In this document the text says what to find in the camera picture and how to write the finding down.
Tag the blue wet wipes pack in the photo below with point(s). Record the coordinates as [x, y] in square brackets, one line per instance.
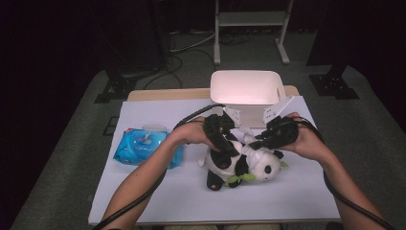
[134, 150]

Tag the black stand base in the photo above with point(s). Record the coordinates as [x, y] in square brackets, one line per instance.
[335, 87]
[115, 91]

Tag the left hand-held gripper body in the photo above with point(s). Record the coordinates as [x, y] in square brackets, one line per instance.
[214, 127]

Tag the white metal stand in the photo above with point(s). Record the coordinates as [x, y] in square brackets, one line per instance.
[249, 18]

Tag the light wooden table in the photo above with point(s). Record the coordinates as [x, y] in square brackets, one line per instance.
[166, 94]

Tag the person's left hand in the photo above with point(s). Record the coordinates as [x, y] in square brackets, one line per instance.
[191, 132]

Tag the white wet wipe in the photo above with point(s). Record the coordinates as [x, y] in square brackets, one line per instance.
[255, 156]

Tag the panda plush toy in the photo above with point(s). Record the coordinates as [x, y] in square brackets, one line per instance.
[265, 174]

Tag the white storage box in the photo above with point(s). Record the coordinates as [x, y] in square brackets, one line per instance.
[245, 87]

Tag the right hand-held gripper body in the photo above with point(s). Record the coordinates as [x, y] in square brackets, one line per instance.
[284, 132]

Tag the person's right hand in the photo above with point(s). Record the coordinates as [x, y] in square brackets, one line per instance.
[308, 140]

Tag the white table mat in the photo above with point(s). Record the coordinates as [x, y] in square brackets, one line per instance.
[178, 204]

